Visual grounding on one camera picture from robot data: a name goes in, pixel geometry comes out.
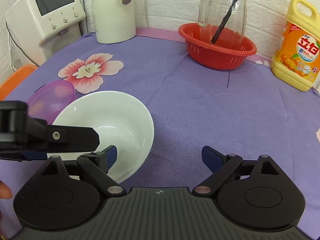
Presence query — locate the purple plastic bowl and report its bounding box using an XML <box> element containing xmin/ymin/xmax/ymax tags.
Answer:
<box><xmin>27</xmin><ymin>80</ymin><xmax>75</xmax><ymax>124</ymax></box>

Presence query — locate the white thermos jug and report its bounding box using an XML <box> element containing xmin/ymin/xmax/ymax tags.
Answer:
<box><xmin>91</xmin><ymin>0</ymin><xmax>136</xmax><ymax>44</ymax></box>

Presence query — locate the purple floral tablecloth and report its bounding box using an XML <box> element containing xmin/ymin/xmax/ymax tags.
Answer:
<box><xmin>8</xmin><ymin>34</ymin><xmax>319</xmax><ymax>238</ymax></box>

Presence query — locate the clear glass jar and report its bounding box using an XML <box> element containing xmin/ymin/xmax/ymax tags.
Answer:
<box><xmin>198</xmin><ymin>0</ymin><xmax>247</xmax><ymax>50</ymax></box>

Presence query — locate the person's hand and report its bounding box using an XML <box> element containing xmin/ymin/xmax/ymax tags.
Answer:
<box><xmin>0</xmin><ymin>181</ymin><xmax>12</xmax><ymax>199</ymax></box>

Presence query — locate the black straw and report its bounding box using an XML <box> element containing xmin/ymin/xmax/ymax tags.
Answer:
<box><xmin>210</xmin><ymin>0</ymin><xmax>247</xmax><ymax>50</ymax></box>

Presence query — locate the red plastic colander basket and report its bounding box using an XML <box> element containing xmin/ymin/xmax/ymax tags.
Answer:
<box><xmin>178</xmin><ymin>23</ymin><xmax>257</xmax><ymax>70</ymax></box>

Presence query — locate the white floral ceramic bowl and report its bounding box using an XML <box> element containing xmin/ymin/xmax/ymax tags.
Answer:
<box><xmin>53</xmin><ymin>91</ymin><xmax>154</xmax><ymax>183</ymax></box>

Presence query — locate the white water dispenser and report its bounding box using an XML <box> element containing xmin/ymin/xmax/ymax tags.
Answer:
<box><xmin>5</xmin><ymin>0</ymin><xmax>86</xmax><ymax>66</ymax></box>

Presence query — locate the orange plastic basin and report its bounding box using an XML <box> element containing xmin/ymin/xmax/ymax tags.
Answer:
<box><xmin>0</xmin><ymin>64</ymin><xmax>38</xmax><ymax>100</ymax></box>

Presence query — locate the yellow dish soap bottle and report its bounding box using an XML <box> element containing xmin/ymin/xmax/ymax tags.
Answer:
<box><xmin>271</xmin><ymin>0</ymin><xmax>319</xmax><ymax>92</ymax></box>

